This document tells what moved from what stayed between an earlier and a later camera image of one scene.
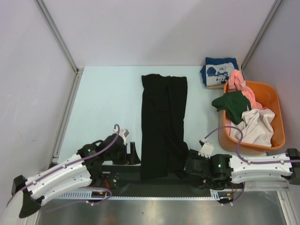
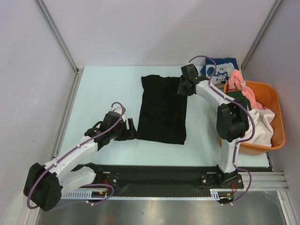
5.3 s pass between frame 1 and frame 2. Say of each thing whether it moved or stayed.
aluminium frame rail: stayed
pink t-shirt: stayed
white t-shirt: stayed
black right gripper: moved
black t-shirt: moved
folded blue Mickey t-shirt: stayed
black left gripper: moved
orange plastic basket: stayed
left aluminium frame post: stayed
